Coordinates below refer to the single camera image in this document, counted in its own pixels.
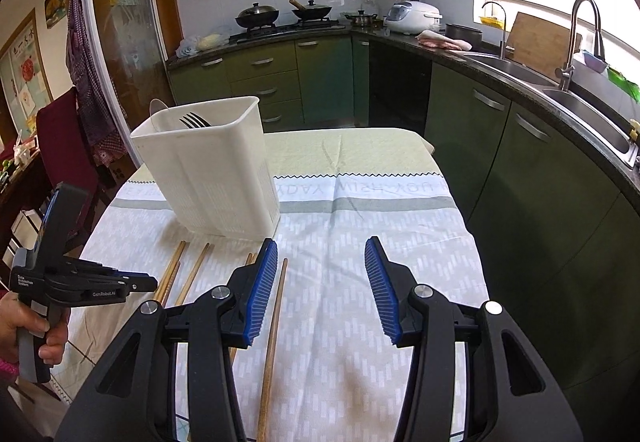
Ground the food wall poster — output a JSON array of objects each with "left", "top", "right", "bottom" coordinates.
[{"left": 44, "top": 0, "right": 68, "bottom": 28}]

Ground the checkered apron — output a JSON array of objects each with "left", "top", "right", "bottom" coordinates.
[{"left": 66, "top": 0, "right": 128, "bottom": 167}]

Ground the black built-in appliance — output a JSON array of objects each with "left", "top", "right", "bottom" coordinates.
[{"left": 369, "top": 42, "right": 433, "bottom": 127}]

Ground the black wok with wooden handle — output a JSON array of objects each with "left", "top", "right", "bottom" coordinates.
[{"left": 288, "top": 0, "right": 333, "bottom": 21}]

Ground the tall steel faucet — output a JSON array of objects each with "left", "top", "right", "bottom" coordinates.
[{"left": 555, "top": 0, "right": 606, "bottom": 92}]

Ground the white rice cooker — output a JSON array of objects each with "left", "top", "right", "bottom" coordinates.
[{"left": 385, "top": 0, "right": 443, "bottom": 35}]

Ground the black wok with lid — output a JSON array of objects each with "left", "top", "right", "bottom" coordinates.
[{"left": 235, "top": 2, "right": 280, "bottom": 30}]

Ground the small steel faucet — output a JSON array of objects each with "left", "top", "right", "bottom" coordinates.
[{"left": 481, "top": 0, "right": 508, "bottom": 60}]

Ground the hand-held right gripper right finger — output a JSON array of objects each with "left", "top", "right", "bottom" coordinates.
[{"left": 364, "top": 236, "right": 585, "bottom": 442}]

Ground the black cooking pot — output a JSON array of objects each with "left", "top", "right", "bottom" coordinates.
[{"left": 445, "top": 23, "right": 483, "bottom": 46}]

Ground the green plastic basket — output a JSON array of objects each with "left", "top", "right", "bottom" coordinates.
[{"left": 607, "top": 66, "right": 640, "bottom": 102}]

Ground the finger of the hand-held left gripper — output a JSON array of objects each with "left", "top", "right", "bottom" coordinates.
[
  {"left": 64, "top": 258, "right": 122, "bottom": 279},
  {"left": 115, "top": 273, "right": 159, "bottom": 295}
]

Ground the sliding glass door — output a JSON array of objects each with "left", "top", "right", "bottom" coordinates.
[{"left": 65, "top": 0, "right": 176, "bottom": 183}]

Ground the white plastic utensil holder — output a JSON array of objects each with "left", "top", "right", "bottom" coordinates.
[{"left": 130, "top": 96, "right": 282, "bottom": 239}]

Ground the dark granite countertop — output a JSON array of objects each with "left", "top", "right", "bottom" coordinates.
[{"left": 167, "top": 29, "right": 640, "bottom": 207}]

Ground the gas stove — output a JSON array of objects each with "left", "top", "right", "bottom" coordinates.
[{"left": 229, "top": 19, "right": 351, "bottom": 42}]

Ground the purple plastic basket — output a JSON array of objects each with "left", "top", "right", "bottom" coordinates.
[{"left": 580, "top": 50, "right": 608, "bottom": 72}]

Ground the wooden cutting board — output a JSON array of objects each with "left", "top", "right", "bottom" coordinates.
[{"left": 506, "top": 12, "right": 583, "bottom": 67}]

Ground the small steel pot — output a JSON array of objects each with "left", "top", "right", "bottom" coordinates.
[{"left": 345, "top": 10, "right": 378, "bottom": 28}]

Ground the maroon dining chair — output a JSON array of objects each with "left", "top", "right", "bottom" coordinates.
[{"left": 36, "top": 86, "right": 108, "bottom": 243}]

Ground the green cabinet under sink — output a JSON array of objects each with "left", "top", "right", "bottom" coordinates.
[{"left": 425, "top": 62, "right": 640, "bottom": 442}]

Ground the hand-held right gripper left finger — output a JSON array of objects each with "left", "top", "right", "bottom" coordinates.
[{"left": 54, "top": 238, "right": 279, "bottom": 442}]

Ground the stainless steel double sink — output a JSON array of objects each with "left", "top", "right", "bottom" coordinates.
[{"left": 462, "top": 52, "right": 640, "bottom": 167}]

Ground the pink dish cloth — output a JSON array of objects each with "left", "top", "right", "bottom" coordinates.
[{"left": 416, "top": 29, "right": 473, "bottom": 52}]

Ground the person's left hand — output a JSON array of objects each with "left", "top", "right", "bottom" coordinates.
[{"left": 0, "top": 294, "right": 70, "bottom": 368}]

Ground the glass panel with stickers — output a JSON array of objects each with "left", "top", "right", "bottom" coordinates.
[{"left": 0, "top": 9, "right": 53, "bottom": 143}]

